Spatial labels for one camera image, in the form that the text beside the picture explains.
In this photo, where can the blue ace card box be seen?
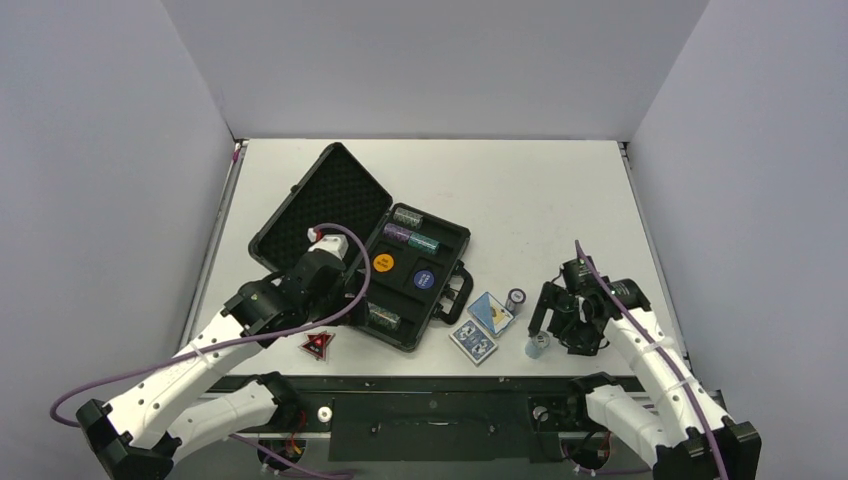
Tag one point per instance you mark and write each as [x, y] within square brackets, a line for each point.
[491, 314]

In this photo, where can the green chip stack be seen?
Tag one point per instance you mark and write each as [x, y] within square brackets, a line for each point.
[423, 243]

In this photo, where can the triangular all in marker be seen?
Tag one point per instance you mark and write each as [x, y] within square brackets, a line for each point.
[316, 345]

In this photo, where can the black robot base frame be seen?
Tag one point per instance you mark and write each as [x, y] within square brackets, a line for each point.
[395, 418]

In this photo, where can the black poker set case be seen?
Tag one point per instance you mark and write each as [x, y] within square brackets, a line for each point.
[339, 189]

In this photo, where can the light blue chip stack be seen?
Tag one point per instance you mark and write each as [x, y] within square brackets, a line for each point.
[536, 346]

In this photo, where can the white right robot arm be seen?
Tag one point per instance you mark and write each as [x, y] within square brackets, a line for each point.
[684, 433]

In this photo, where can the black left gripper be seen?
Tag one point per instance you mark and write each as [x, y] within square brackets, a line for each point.
[340, 289]

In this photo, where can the purple 500 chip stack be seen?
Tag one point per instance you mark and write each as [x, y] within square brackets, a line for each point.
[515, 298]

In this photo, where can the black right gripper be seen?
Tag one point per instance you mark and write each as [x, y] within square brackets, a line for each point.
[552, 312]

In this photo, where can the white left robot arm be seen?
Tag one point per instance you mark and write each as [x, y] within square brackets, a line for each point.
[143, 432]

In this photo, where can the orange big blind button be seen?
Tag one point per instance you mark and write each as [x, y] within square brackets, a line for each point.
[383, 262]

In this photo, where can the blue small blind button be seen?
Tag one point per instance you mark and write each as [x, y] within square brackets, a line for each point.
[424, 279]

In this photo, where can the blue patterned card deck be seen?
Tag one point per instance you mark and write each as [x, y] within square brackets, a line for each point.
[473, 341]

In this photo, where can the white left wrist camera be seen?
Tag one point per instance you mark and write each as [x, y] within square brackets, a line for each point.
[334, 244]

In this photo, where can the purple chip stack in case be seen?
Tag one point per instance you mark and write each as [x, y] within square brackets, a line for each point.
[397, 233]

